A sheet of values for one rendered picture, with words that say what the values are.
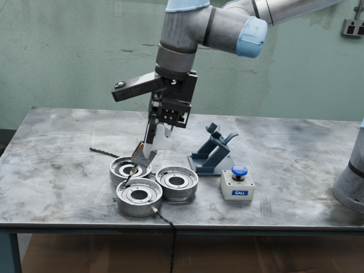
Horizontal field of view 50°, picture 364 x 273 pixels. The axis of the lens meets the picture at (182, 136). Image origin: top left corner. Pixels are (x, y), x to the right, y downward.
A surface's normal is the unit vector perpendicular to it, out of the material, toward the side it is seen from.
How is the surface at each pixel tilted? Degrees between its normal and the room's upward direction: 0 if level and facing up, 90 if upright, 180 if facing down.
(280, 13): 108
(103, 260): 0
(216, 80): 90
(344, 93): 90
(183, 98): 91
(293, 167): 0
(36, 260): 0
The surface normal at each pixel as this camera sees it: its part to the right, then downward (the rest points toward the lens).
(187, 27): -0.11, 0.50
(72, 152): 0.09, -0.88
